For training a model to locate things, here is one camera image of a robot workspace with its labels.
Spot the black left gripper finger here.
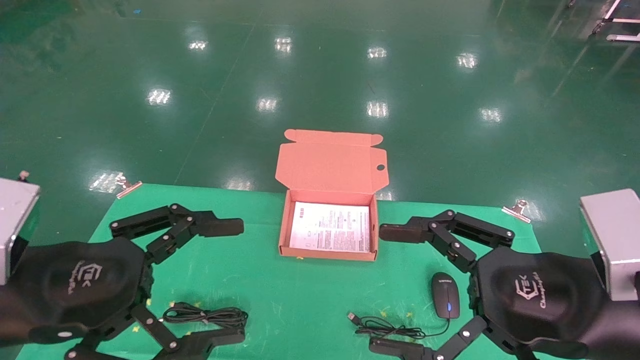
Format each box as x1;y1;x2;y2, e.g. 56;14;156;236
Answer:
109;203;245;266
65;305;247;360

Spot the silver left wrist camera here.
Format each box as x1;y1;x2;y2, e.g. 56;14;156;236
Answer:
0;177;41;286

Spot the white printed instruction sheet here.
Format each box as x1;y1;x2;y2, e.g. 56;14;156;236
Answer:
289;201;371;252

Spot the silver metal binder clip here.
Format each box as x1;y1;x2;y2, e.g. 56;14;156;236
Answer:
116;175;143;200
501;200;532;223

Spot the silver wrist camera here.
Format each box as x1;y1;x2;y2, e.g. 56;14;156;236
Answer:
0;177;41;286
579;188;640;302

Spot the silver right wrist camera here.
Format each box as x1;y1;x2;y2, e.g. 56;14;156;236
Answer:
579;188;640;302

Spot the green table mat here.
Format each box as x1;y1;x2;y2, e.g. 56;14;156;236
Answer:
15;182;586;360

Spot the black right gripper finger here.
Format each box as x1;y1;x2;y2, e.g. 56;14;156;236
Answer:
368;315;521;360
378;209;516;274

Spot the white metal frame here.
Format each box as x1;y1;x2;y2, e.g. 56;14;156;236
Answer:
591;0;640;43

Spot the black corded computer mouse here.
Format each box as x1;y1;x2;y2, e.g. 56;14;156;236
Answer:
347;272;461;342

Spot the black data cable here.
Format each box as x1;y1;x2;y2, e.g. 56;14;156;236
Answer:
162;301;249;332

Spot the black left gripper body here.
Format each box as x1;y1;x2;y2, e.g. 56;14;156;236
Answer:
0;237;153;347

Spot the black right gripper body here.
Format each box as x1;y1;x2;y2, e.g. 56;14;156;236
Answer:
469;246;640;360

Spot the open brown cardboard box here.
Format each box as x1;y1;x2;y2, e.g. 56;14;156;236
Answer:
275;129;389;262

